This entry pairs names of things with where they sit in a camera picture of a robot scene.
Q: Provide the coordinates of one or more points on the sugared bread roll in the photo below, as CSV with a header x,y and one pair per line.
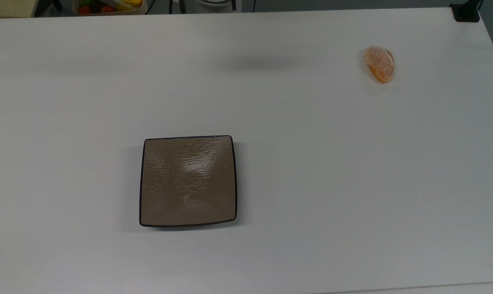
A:
x,y
379,63

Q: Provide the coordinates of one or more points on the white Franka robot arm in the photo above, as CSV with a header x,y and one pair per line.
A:
x,y
214,5

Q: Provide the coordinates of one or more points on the square brown ceramic plate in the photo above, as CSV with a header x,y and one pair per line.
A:
x,y
189,183

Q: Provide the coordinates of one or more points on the yellow toy fruit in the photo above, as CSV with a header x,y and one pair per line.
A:
x,y
133,2

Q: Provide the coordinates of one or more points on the red toy fruit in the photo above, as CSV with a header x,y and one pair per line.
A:
x,y
84,10
107,9

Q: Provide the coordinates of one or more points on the beige box of toy fruit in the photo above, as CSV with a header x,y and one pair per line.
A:
x,y
77,13

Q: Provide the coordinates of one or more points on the black stand leg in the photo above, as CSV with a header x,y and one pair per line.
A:
x,y
46,4

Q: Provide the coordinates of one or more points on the pale yellow cabinet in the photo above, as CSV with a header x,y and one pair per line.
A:
x,y
7,7

